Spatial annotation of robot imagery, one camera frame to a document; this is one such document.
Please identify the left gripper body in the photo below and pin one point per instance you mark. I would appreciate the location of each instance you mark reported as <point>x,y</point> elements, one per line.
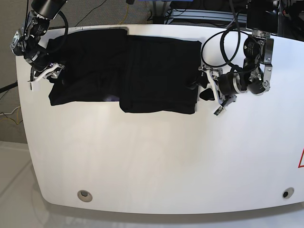
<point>231,84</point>

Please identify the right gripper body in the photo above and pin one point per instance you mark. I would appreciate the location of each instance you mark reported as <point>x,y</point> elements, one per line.
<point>41,65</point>

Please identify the black T-shirt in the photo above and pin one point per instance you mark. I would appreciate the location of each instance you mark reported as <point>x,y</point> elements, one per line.
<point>144,74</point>

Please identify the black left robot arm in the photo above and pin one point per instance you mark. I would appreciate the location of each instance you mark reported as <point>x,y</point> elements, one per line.
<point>262,20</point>

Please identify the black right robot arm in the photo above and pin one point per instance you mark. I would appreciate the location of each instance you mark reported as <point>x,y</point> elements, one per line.
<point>26,39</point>

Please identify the red tape rectangle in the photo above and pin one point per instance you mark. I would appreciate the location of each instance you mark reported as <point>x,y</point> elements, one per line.
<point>301,162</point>

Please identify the right table grommet hole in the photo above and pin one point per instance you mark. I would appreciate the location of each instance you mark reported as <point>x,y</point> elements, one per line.
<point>288,193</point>

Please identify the table grommet hole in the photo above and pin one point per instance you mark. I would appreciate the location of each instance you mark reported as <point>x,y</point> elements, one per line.
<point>288,193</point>
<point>84,196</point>

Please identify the left table grommet hole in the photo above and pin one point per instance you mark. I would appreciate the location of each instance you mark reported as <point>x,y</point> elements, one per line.
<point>84,196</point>

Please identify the aluminium frame rail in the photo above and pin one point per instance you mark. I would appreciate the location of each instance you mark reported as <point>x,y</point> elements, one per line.
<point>197,16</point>

